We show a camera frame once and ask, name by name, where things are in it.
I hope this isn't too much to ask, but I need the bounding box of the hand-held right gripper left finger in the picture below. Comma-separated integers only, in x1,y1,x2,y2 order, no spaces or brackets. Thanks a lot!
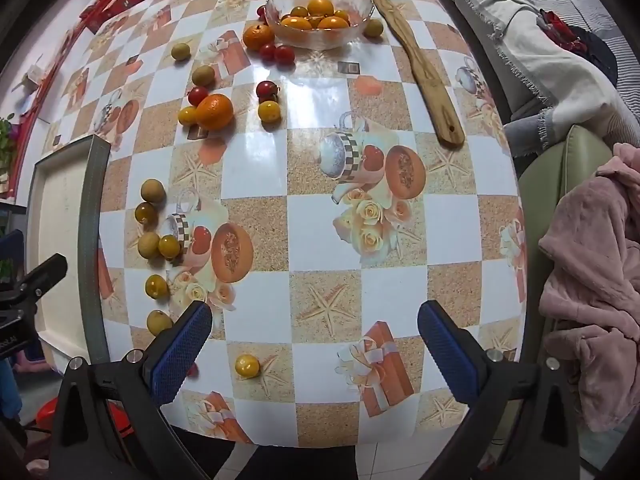
47,301,221,480

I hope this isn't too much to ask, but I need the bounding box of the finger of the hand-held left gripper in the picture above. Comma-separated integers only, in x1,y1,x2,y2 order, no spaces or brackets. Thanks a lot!
15,253,68,307

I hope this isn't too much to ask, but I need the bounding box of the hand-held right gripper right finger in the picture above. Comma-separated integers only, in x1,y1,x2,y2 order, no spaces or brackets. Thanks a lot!
417,300,586,480

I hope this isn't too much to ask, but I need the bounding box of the white tray grey rim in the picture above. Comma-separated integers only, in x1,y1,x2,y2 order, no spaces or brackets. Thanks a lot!
25,135,112,366

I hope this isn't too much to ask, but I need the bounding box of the blue plastic object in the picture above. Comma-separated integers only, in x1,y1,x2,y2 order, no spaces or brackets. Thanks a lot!
0,360,23,421

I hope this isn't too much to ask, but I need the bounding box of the red stool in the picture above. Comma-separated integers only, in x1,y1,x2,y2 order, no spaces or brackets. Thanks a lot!
37,395,131,436

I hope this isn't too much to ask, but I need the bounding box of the green potted plant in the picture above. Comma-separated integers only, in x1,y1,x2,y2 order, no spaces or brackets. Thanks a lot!
0,115,18,171

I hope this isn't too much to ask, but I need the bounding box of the pink fleece cloth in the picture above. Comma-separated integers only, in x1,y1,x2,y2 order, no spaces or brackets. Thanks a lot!
537,142,640,433

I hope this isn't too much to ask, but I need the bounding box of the checkered printed tablecloth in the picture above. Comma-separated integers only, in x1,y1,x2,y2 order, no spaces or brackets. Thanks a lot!
40,0,528,448

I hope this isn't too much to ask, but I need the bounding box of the small white box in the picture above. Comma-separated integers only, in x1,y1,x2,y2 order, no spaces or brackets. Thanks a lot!
12,62,51,93

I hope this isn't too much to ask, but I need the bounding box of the green chair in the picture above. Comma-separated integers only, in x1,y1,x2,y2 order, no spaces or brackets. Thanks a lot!
517,125,640,321

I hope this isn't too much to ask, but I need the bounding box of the grey denim cloth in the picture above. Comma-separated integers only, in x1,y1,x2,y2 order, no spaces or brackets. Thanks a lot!
502,110,571,158

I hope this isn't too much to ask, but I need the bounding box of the wooden spatula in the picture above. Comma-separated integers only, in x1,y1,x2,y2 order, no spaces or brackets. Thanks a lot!
341,0,466,148

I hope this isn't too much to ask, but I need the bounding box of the beige fringed cloth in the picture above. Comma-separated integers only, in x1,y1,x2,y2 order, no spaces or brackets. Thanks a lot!
435,0,621,146

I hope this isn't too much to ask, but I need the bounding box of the dark blue cloth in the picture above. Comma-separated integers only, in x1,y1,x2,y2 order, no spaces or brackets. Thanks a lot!
565,30,621,91

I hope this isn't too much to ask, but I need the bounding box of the red cloth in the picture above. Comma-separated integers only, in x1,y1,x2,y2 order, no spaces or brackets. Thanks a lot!
537,9,586,53

